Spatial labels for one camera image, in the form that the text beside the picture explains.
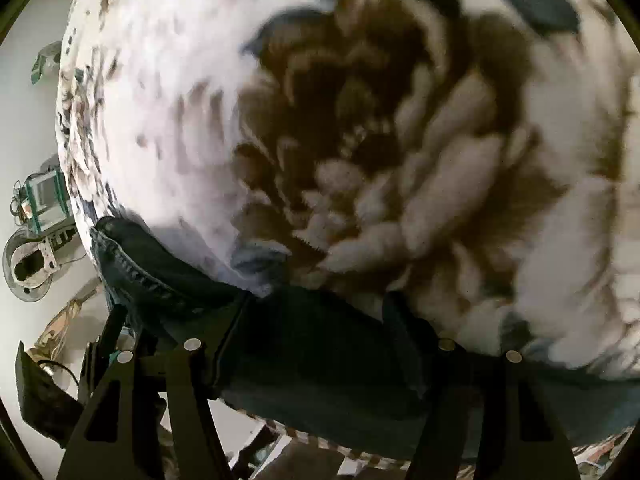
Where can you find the tan shiny object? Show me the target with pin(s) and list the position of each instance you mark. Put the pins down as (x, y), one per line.
(60, 325)

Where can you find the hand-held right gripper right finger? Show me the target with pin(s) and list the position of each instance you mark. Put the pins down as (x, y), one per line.
(445, 410)

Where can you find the teal shelf unit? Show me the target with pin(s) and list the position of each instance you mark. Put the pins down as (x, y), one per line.
(47, 195)

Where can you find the dark blue jeans pants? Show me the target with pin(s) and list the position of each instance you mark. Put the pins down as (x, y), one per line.
(310, 360)

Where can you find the floral bed blanket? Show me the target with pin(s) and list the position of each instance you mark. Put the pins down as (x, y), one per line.
(350, 110)

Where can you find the dark panel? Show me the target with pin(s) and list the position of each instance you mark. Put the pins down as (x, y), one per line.
(42, 400)

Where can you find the white floor fan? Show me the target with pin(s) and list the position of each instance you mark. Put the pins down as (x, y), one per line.
(30, 260)

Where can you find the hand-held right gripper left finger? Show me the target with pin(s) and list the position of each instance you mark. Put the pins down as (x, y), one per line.
(192, 390)

